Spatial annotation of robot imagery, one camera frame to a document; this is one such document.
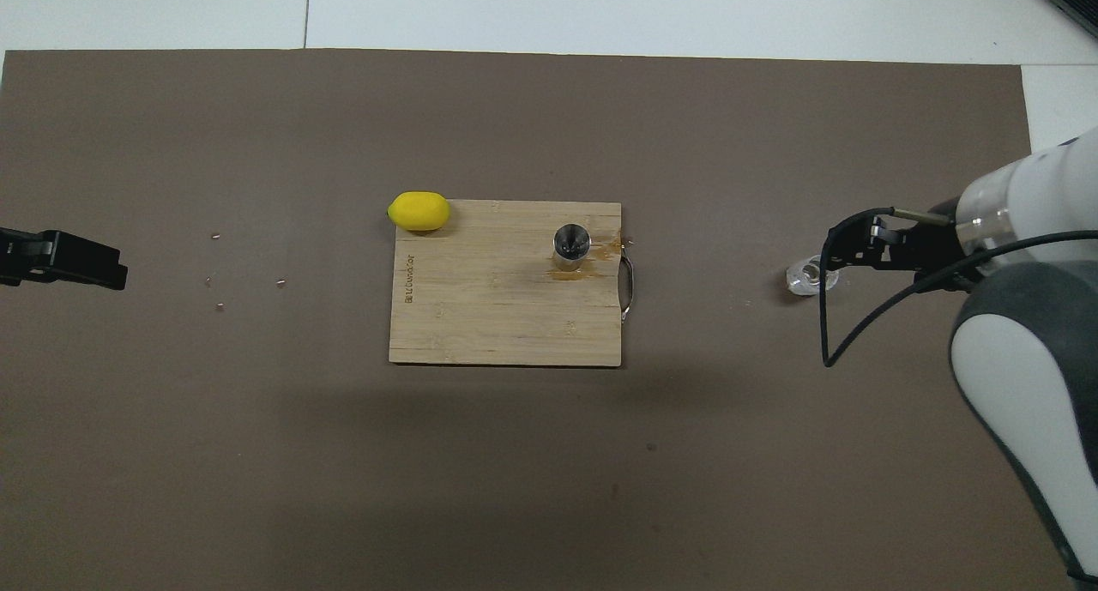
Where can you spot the small clear glass cup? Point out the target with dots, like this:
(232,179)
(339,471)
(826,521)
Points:
(805,278)

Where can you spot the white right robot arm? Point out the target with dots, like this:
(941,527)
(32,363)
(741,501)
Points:
(1029,359)

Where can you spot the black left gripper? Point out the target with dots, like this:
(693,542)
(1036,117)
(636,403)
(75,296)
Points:
(17,261)

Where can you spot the yellow lemon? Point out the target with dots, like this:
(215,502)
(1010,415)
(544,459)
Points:
(419,211)

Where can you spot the wooden cutting board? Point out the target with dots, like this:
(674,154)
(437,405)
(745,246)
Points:
(497,308)

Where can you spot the brown table mat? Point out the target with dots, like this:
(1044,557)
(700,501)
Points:
(515,471)

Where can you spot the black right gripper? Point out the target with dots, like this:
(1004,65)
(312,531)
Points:
(944,248)

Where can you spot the steel jigger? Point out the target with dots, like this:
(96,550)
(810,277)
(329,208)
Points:
(571,246)

